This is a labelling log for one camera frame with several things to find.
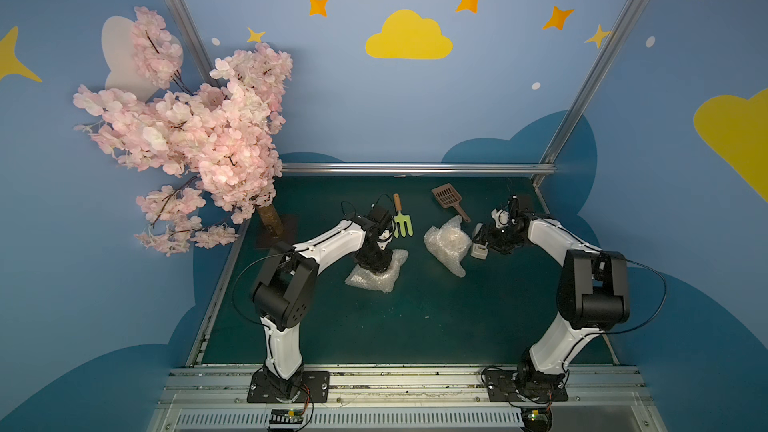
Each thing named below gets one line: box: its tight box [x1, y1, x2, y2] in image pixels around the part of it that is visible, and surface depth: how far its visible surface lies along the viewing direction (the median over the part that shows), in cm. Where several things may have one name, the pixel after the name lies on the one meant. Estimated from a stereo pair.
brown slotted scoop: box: [431, 183, 471, 223], surface depth 120 cm
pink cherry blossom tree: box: [73, 7, 293, 256], surface depth 65 cm
